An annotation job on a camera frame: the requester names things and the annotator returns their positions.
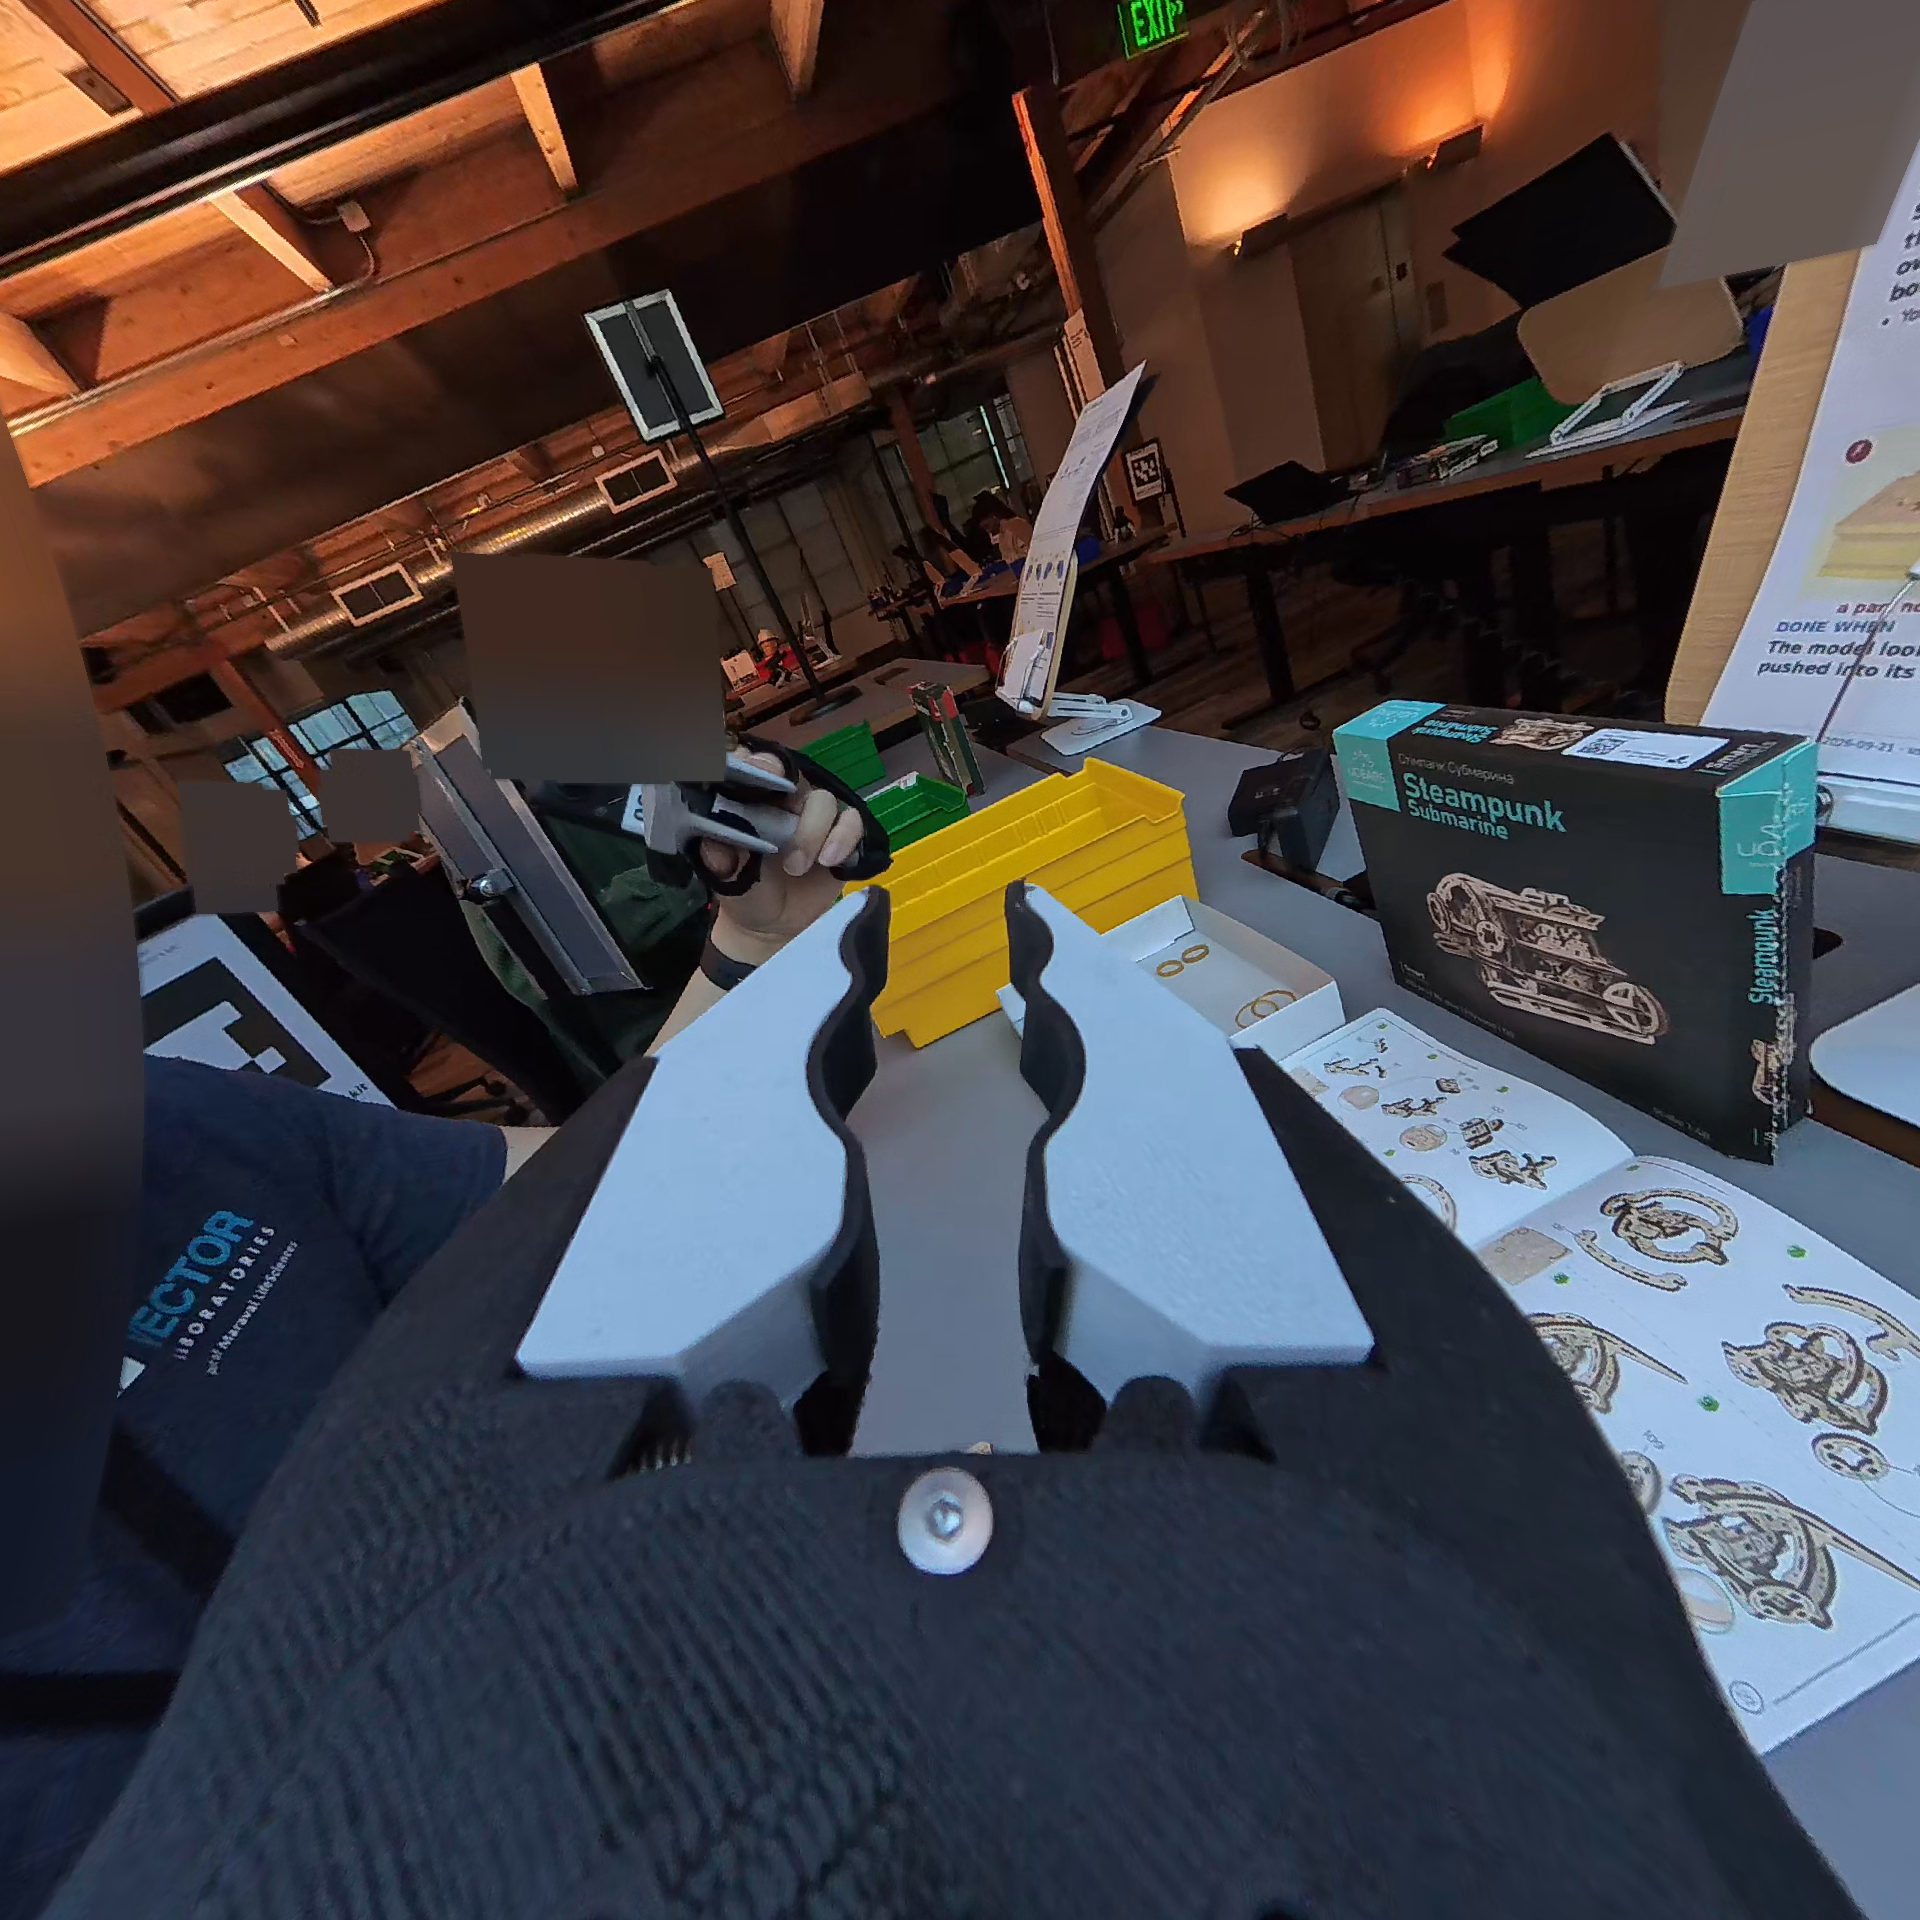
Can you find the black electronic device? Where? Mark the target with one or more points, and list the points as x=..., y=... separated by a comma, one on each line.
x=1283, y=802

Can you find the white stand base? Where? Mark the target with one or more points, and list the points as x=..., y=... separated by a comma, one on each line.
x=1875, y=1058

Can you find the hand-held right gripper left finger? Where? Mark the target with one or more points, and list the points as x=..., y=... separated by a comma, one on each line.
x=704, y=1200

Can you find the white ceiling air vent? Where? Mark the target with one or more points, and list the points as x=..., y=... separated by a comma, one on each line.
x=637, y=482
x=378, y=595

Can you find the person's navy shirt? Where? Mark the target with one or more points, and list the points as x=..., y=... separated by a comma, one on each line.
x=301, y=1200

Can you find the curved pale wooden board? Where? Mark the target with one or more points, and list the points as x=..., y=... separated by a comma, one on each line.
x=1620, y=338

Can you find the green plastic bin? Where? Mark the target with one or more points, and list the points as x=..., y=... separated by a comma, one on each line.
x=1509, y=416
x=919, y=806
x=843, y=755

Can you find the green exit sign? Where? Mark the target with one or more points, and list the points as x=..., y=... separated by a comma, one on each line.
x=1153, y=26

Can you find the black light stand pole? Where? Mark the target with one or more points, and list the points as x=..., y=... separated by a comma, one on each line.
x=750, y=570

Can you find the black white tag sign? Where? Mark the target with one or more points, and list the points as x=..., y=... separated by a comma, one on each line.
x=1146, y=469

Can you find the white printed instruction sheet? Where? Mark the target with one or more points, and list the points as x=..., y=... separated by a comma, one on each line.
x=1831, y=495
x=1073, y=510

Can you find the person's left hand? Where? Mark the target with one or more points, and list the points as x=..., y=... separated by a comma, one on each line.
x=822, y=833

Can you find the black fabric flag panel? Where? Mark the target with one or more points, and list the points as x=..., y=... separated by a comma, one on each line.
x=1569, y=225

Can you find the long dark workbench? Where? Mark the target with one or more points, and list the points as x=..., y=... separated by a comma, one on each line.
x=1500, y=495

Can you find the white folding frame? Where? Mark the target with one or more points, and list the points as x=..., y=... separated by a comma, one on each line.
x=1616, y=402

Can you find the open white cardboard box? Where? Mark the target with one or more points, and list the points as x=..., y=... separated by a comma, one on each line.
x=1290, y=974

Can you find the wall lamp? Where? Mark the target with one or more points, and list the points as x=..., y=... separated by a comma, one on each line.
x=1452, y=147
x=1262, y=233

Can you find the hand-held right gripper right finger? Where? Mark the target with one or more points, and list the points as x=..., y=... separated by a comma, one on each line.
x=1184, y=1200

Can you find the yellow plastic bin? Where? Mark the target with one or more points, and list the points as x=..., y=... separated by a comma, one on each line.
x=1035, y=871

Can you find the small upright kit box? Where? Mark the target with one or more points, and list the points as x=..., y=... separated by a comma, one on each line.
x=945, y=735

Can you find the white tablet stand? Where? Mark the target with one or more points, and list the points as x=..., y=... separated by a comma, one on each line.
x=1102, y=724

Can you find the open model instruction booklet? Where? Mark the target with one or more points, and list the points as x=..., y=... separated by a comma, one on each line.
x=1725, y=1321

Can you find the black teal model kit box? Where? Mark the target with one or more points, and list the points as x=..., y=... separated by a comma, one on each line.
x=1574, y=931

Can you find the square light panel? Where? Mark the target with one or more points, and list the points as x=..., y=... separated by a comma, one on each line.
x=655, y=369

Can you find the wooden sheet holder board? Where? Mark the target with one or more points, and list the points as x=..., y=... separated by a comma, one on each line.
x=1754, y=451

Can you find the black white marker board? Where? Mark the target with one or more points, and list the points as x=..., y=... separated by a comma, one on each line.
x=225, y=999

